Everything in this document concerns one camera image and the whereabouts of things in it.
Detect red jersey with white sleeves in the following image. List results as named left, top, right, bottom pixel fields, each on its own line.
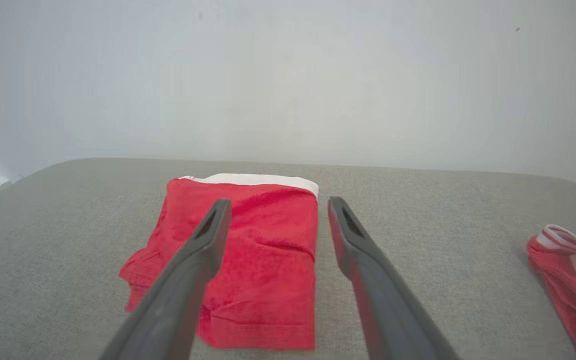
left=526, top=224, right=576, bottom=360

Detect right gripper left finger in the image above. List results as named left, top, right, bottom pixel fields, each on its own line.
left=100, top=198, right=233, bottom=360

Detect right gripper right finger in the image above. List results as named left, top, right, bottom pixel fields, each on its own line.
left=328, top=196, right=462, bottom=360

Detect red shorts with white stripe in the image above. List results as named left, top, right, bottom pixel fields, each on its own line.
left=119, top=173, right=320, bottom=351

